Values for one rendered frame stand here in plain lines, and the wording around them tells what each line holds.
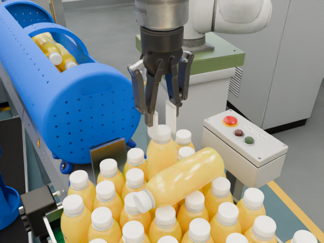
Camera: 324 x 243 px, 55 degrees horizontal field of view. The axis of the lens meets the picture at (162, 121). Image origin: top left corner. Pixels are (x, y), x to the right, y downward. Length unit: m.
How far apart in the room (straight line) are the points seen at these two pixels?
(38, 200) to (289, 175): 1.90
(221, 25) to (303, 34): 1.18
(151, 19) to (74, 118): 0.41
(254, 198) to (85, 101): 0.46
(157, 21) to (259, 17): 0.82
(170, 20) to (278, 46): 1.83
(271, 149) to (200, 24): 0.68
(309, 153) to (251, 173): 1.91
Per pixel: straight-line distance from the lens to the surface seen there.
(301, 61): 2.51
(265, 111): 2.54
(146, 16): 0.52
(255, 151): 0.77
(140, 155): 0.74
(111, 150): 0.86
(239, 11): 1.25
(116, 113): 0.88
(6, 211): 1.89
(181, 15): 0.52
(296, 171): 2.46
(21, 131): 2.61
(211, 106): 1.44
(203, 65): 1.30
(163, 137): 0.65
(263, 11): 1.30
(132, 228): 0.60
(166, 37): 0.53
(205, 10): 1.28
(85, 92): 0.81
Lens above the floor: 1.58
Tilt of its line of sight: 35 degrees down
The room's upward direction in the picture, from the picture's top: straight up
